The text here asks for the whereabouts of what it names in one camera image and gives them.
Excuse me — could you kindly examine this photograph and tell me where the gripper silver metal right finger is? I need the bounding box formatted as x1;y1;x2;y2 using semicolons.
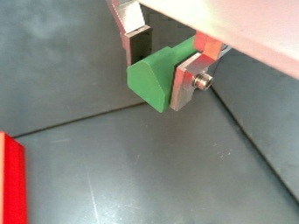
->
170;31;230;111

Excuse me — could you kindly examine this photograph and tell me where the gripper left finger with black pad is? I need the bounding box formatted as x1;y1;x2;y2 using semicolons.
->
105;0;152;66

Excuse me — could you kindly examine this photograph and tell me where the green three prong object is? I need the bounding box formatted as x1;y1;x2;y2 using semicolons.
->
126;37;196;112

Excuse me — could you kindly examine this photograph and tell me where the red peg board base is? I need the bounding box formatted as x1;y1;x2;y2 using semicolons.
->
0;131;27;224

